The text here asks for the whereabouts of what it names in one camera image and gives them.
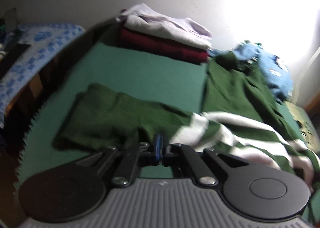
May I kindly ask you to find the blue patterned towel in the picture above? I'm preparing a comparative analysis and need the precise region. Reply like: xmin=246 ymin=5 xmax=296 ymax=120
xmin=0 ymin=23 xmax=85 ymax=128

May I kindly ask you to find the yellow patterned table cover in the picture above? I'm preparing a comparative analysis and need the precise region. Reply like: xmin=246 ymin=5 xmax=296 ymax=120
xmin=285 ymin=101 xmax=316 ymax=143

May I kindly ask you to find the white sweatshirt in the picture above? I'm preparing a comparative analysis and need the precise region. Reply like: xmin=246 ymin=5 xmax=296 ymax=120
xmin=115 ymin=3 xmax=213 ymax=50

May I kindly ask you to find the green white striped sweater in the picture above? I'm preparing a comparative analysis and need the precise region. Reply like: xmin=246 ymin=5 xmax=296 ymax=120
xmin=170 ymin=111 xmax=320 ymax=191

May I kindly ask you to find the wooden door frame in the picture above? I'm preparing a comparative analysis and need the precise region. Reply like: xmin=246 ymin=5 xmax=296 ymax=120
xmin=304 ymin=92 xmax=320 ymax=118

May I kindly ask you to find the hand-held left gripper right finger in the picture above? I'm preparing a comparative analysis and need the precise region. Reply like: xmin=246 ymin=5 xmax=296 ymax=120
xmin=160 ymin=135 xmax=248 ymax=188

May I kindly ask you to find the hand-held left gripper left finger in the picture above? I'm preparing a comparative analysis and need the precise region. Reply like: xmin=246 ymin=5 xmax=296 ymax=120
xmin=75 ymin=134 xmax=160 ymax=188

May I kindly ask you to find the green table cover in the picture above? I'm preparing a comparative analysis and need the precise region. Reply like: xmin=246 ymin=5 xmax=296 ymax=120
xmin=15 ymin=26 xmax=313 ymax=188

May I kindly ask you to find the blue knit sweater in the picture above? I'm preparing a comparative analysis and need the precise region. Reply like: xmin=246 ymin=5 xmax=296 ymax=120
xmin=209 ymin=41 xmax=294 ymax=104

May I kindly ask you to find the maroon sweater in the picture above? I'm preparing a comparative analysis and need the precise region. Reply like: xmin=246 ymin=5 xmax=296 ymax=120
xmin=117 ymin=28 xmax=210 ymax=65

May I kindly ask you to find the black smartphone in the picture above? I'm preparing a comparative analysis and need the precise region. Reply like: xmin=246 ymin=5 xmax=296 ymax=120
xmin=0 ymin=43 xmax=32 ymax=79

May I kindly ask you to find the wooden side table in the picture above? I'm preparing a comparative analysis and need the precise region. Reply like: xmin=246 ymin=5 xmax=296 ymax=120
xmin=5 ymin=51 xmax=63 ymax=121

